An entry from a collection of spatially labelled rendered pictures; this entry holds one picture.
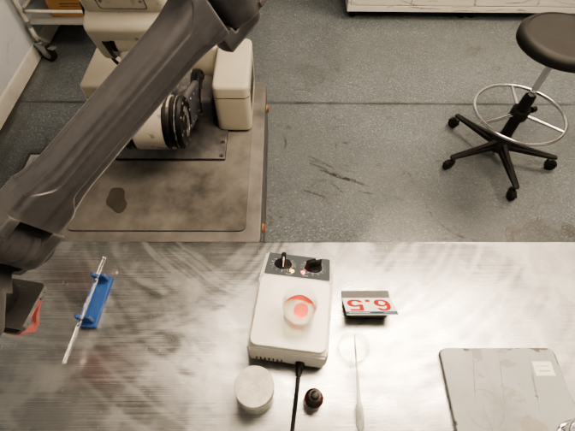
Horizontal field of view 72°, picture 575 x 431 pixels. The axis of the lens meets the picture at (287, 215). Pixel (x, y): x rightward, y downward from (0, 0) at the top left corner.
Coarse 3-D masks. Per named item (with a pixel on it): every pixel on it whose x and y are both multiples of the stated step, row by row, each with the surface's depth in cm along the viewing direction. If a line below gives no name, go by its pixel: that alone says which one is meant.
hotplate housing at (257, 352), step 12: (264, 264) 74; (288, 276) 70; (252, 312) 66; (252, 348) 63; (264, 348) 63; (276, 360) 66; (288, 360) 65; (300, 360) 64; (312, 360) 63; (324, 360) 62; (300, 372) 64
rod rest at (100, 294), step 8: (104, 280) 75; (112, 280) 76; (96, 288) 74; (104, 288) 74; (96, 296) 73; (104, 296) 73; (88, 304) 72; (96, 304) 72; (104, 304) 73; (88, 312) 72; (96, 312) 72; (88, 320) 69; (96, 320) 71
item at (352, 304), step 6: (348, 300) 73; (354, 300) 73; (360, 300) 73; (366, 300) 73; (372, 300) 73; (378, 300) 73; (384, 300) 73; (348, 306) 71; (354, 306) 71; (360, 306) 71; (366, 306) 71; (372, 306) 71; (378, 306) 71; (384, 306) 71; (390, 306) 71
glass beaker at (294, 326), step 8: (288, 288) 58; (296, 288) 59; (304, 288) 59; (288, 296) 60; (312, 296) 59; (288, 320) 58; (296, 320) 56; (304, 320) 56; (312, 320) 59; (288, 328) 61; (296, 328) 60; (304, 328) 60
